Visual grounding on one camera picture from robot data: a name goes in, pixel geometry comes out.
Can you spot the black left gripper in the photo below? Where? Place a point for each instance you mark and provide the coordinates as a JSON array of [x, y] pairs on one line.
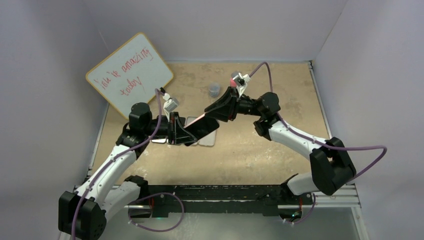
[[179, 134]]

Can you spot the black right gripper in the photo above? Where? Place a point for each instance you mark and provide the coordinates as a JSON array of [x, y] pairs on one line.
[[226, 108]]

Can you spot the white phone case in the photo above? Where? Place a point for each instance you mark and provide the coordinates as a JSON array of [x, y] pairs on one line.
[[190, 127]]

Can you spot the phone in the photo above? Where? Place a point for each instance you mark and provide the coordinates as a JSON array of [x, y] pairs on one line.
[[160, 140], [205, 125]]

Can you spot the beige phone case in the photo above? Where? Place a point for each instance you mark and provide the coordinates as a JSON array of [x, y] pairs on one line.
[[208, 140]]

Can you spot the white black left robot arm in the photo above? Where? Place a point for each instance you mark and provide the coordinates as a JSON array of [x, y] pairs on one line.
[[84, 212]]

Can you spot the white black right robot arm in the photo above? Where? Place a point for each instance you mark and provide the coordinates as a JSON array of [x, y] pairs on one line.
[[321, 177]]

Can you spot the clear plastic cup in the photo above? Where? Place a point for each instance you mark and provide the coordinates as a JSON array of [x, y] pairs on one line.
[[214, 89]]

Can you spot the pink capped marker jar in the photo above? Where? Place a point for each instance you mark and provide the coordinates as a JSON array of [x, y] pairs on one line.
[[233, 82]]

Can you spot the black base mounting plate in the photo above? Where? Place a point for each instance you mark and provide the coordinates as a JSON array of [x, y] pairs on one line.
[[267, 200]]

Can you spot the yellow framed whiteboard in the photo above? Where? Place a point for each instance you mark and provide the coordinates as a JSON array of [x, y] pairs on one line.
[[130, 74]]

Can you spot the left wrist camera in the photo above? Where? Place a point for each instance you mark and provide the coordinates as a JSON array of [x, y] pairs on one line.
[[170, 103]]

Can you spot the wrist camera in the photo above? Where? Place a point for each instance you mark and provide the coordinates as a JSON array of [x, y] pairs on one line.
[[242, 82], [170, 103]]

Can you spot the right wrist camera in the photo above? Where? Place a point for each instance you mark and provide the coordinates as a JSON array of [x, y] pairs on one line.
[[242, 82]]

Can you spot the aluminium table edge rail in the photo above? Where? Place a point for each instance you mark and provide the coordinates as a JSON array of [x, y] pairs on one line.
[[326, 122]]

